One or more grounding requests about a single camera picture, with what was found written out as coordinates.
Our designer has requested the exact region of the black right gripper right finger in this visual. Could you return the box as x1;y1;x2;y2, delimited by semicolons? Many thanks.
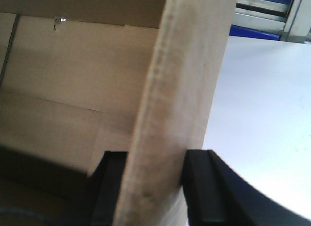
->
181;150;311;226

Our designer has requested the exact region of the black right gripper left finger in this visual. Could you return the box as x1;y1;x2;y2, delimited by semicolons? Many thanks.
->
90;151;127;226

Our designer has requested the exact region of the brown cardboard EcoFlow box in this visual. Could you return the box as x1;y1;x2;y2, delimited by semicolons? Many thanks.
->
0;0;237;226

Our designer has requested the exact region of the blue bin background strip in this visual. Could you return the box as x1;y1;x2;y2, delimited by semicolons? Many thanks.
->
229;25;280;41

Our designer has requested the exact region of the grey shelf frame post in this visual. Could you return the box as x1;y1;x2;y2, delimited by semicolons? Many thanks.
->
280;0;311;43

